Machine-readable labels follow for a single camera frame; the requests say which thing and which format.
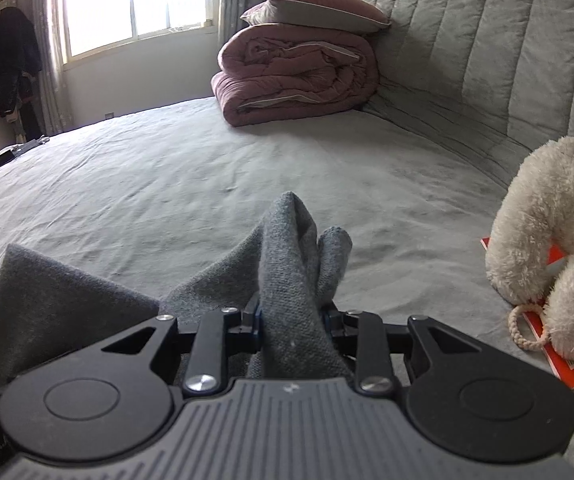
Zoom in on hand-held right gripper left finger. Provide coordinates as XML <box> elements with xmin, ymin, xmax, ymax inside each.
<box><xmin>101</xmin><ymin>305</ymin><xmax>263</xmax><ymax>396</ymax></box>

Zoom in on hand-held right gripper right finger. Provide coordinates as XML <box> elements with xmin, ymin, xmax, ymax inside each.
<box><xmin>323</xmin><ymin>307</ymin><xmax>470</xmax><ymax>396</ymax></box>

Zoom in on grey knit cat-print sweater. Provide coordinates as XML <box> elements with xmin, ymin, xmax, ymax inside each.
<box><xmin>0</xmin><ymin>191</ymin><xmax>354</xmax><ymax>396</ymax></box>

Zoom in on dark hanging clothes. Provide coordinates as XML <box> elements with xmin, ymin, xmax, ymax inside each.
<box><xmin>0</xmin><ymin>6</ymin><xmax>44</xmax><ymax>143</ymax></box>

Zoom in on grey bed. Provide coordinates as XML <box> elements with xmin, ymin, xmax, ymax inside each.
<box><xmin>0</xmin><ymin>95</ymin><xmax>574</xmax><ymax>480</ymax></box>

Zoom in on white plush toy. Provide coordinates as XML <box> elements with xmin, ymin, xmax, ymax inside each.
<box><xmin>484</xmin><ymin>135</ymin><xmax>574</xmax><ymax>361</ymax></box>

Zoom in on orange book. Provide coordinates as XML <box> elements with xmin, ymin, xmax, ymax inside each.
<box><xmin>480</xmin><ymin>235</ymin><xmax>574</xmax><ymax>391</ymax></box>

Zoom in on pink folded quilt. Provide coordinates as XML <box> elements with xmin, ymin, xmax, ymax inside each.
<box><xmin>211</xmin><ymin>24</ymin><xmax>380</xmax><ymax>127</ymax></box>

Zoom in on grey quilted headboard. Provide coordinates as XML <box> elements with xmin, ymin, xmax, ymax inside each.
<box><xmin>329</xmin><ymin>0</ymin><xmax>574</xmax><ymax>201</ymax></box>

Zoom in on pink and grey pillow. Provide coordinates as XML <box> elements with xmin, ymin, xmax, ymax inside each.
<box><xmin>239</xmin><ymin>0</ymin><xmax>392</xmax><ymax>32</ymax></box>

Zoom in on window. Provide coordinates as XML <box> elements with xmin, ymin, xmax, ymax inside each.
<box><xmin>57</xmin><ymin>0</ymin><xmax>218</xmax><ymax>66</ymax></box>

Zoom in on beige braided rope ring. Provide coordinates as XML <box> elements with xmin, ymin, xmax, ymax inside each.
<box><xmin>508</xmin><ymin>304</ymin><xmax>550</xmax><ymax>352</ymax></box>

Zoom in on grey cloth with white cord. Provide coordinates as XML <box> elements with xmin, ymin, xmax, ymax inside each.
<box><xmin>13</xmin><ymin>135</ymin><xmax>50</xmax><ymax>155</ymax></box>

